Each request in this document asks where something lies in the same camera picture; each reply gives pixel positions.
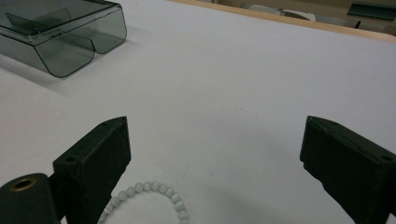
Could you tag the white chair base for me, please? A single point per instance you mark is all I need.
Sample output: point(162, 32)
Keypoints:
point(295, 14)

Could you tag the clear grey plastic box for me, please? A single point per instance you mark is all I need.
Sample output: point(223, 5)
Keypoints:
point(62, 56)

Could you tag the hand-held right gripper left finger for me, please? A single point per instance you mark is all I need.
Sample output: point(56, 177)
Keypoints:
point(93, 161)

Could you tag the white board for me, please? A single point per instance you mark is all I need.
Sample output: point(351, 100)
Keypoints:
point(218, 93)

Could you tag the wooden desk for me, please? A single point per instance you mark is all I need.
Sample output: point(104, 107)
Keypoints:
point(370, 11)

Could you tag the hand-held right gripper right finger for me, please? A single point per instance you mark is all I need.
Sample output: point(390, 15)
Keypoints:
point(351, 168)

